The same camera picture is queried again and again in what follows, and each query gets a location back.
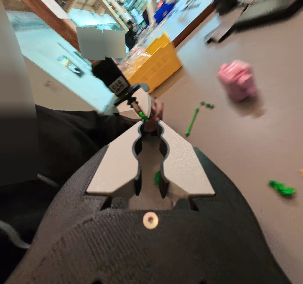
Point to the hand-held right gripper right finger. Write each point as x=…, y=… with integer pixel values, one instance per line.
x=187, y=170

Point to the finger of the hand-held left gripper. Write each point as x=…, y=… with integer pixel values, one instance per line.
x=144, y=104
x=130, y=111

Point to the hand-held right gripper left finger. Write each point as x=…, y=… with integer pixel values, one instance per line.
x=113, y=170

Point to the thin green rod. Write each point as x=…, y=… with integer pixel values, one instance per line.
x=192, y=120

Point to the person's left forearm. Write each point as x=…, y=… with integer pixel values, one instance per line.
x=82, y=123

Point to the person's left hand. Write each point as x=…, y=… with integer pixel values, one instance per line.
x=156, y=113

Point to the yellow plastic bin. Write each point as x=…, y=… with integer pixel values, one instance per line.
x=156, y=61

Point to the wooden furniture piece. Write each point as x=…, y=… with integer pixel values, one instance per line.
x=47, y=13

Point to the blue plastic bin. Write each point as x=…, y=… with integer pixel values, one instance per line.
x=164, y=12

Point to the pink toy figure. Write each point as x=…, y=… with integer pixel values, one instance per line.
x=238, y=80

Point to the green curled leaves piece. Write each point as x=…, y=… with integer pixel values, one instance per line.
x=283, y=189

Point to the person's black jacket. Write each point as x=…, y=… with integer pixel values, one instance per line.
x=19, y=206

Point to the large black battery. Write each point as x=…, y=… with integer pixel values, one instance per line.
x=220, y=32

